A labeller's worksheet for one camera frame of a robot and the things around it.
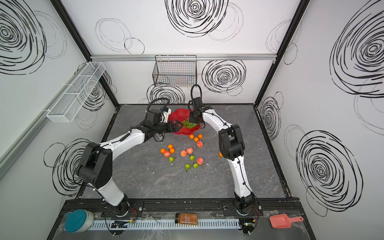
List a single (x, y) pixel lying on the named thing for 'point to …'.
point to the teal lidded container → (79, 220)
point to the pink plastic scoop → (283, 221)
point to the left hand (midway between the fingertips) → (179, 124)
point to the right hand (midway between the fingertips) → (192, 118)
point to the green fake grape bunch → (189, 124)
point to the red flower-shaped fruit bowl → (181, 115)
